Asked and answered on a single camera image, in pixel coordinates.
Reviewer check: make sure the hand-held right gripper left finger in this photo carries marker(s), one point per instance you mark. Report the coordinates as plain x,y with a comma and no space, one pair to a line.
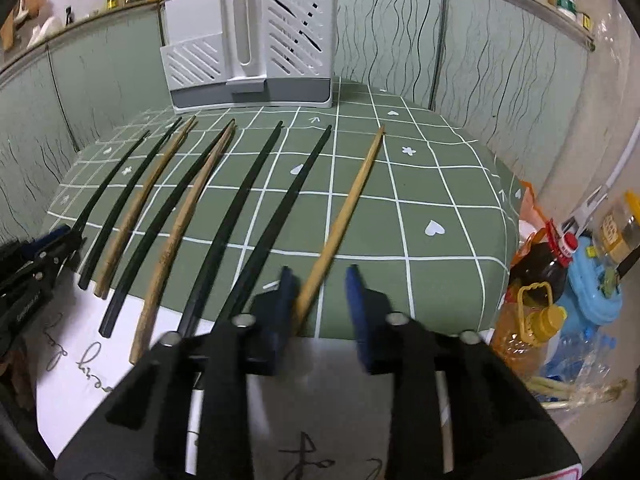
280,310

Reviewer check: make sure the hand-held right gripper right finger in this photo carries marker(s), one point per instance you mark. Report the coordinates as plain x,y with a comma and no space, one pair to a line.
356,305

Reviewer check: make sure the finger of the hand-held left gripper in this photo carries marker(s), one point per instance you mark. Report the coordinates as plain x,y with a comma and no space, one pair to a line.
52,237
55,257

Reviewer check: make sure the black chopstick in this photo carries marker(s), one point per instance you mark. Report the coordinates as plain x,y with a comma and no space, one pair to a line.
112,317
111,182
200,290
260,250
121,192

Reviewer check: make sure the light wooden chopstick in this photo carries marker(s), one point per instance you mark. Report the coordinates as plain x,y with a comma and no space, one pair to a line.
334,242

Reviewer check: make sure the brown wooden chopstick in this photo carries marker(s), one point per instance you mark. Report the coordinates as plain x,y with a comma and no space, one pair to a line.
145,187
142,330

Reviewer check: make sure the white grey utensil holder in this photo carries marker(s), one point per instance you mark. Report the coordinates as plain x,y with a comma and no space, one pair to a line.
192,17

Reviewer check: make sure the green checkered tablecloth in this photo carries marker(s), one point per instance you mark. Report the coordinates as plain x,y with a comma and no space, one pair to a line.
400,210

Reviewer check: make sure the yellow cooking oil bottle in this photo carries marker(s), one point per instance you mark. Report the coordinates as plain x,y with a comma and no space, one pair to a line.
520,335

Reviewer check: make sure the dark sauce bottle red cap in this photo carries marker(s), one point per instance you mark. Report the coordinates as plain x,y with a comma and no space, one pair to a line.
540,270

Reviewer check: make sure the orange plastic bag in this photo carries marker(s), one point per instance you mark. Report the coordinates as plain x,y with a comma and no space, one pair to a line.
531,210

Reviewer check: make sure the white tissue paper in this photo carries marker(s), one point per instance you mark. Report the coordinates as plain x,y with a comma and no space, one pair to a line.
37,20

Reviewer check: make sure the green onions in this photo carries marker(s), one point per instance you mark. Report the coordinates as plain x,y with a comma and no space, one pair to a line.
565,390

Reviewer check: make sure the clear plastic water bottles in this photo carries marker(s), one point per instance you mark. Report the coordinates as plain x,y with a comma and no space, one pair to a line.
580,355

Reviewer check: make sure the blue plastic container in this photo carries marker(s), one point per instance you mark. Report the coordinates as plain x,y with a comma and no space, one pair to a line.
590,295

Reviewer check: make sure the small green bottle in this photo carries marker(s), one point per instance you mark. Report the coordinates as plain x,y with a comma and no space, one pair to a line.
110,1

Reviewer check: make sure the clear jar yellow lid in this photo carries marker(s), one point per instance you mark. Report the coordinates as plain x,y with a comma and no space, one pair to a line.
617,230

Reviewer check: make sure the white pipe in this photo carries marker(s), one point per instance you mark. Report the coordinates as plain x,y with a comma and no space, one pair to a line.
620,170

